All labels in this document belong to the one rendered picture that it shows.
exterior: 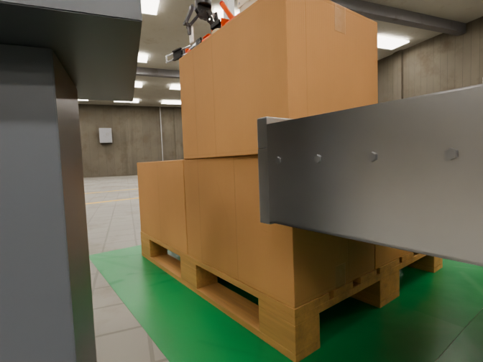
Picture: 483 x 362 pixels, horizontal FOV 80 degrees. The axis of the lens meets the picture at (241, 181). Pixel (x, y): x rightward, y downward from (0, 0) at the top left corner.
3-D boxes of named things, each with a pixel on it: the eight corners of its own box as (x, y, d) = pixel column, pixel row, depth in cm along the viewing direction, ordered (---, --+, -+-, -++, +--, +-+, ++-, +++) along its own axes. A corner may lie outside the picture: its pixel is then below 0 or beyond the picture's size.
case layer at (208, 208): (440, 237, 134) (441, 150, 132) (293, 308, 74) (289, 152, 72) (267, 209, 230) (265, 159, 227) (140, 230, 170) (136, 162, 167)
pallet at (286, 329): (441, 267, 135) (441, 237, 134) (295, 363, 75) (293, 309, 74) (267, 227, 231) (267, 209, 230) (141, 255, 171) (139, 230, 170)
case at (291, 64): (378, 151, 93) (377, 21, 90) (289, 152, 70) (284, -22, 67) (259, 157, 141) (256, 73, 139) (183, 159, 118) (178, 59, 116)
